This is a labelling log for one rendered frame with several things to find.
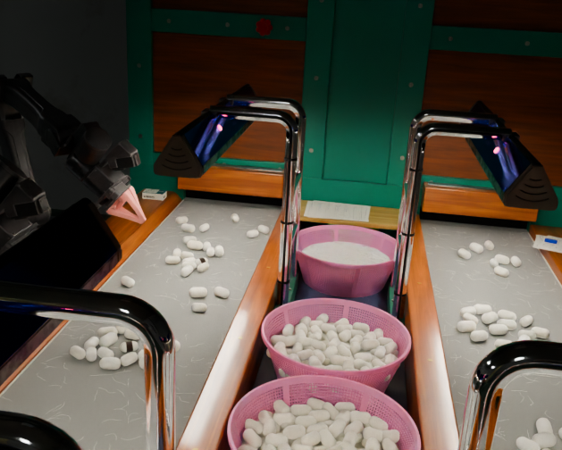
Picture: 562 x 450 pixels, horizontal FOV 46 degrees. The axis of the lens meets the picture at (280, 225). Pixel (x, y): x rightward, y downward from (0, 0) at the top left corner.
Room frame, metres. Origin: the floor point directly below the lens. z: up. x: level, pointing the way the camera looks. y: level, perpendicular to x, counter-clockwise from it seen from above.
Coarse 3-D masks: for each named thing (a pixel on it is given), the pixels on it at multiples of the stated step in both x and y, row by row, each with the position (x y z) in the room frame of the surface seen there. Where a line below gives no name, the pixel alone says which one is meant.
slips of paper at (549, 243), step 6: (540, 240) 1.59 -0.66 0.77; (546, 240) 1.58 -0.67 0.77; (552, 240) 1.57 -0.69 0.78; (558, 240) 1.59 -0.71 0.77; (534, 246) 1.54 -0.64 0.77; (540, 246) 1.54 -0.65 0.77; (546, 246) 1.54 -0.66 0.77; (552, 246) 1.55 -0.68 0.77; (558, 246) 1.55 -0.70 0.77; (558, 252) 1.52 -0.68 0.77
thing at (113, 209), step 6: (126, 192) 1.34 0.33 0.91; (120, 198) 1.34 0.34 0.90; (126, 198) 1.34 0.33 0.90; (132, 198) 1.35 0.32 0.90; (108, 204) 1.34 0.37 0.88; (114, 204) 1.34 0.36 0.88; (120, 204) 1.35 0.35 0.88; (132, 204) 1.35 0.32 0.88; (108, 210) 1.34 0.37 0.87; (114, 210) 1.34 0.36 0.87; (138, 210) 1.35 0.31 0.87; (120, 216) 1.35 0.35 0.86; (126, 216) 1.35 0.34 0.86; (132, 216) 1.35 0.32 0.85; (138, 216) 1.35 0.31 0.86; (138, 222) 1.35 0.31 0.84
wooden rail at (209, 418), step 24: (264, 264) 1.34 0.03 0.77; (264, 288) 1.22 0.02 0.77; (240, 312) 1.11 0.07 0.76; (264, 312) 1.11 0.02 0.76; (240, 336) 1.02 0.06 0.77; (216, 360) 0.94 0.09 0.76; (240, 360) 0.94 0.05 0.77; (216, 384) 0.87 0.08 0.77; (240, 384) 0.88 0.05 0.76; (216, 408) 0.81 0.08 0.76; (192, 432) 0.75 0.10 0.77; (216, 432) 0.75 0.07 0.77
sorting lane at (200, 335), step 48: (240, 240) 1.54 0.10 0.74; (144, 288) 1.24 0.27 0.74; (240, 288) 1.26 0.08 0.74; (96, 336) 1.03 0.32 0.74; (192, 336) 1.05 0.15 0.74; (48, 384) 0.88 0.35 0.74; (96, 384) 0.89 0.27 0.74; (144, 384) 0.89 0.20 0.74; (192, 384) 0.90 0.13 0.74; (96, 432) 0.77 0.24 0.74; (144, 432) 0.78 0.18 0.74
